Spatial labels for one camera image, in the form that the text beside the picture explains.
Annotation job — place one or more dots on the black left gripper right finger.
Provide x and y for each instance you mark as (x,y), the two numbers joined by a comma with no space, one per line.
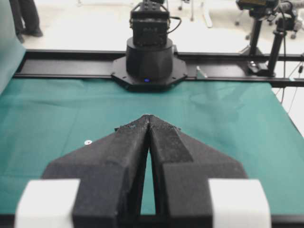
(200,187)

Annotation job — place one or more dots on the small white washer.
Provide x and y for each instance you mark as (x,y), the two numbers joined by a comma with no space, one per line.
(87,142)

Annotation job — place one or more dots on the green table cloth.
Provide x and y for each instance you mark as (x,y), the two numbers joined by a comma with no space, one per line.
(42,119)

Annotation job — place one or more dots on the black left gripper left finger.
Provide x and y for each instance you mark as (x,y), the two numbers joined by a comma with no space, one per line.
(91,187)

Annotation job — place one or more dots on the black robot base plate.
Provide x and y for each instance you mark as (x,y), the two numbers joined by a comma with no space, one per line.
(137,83)

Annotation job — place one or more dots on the person's dark trouser legs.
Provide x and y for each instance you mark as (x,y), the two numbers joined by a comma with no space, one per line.
(26,19)

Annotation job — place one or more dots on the black aluminium rail frame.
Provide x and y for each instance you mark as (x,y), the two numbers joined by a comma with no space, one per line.
(226,67)

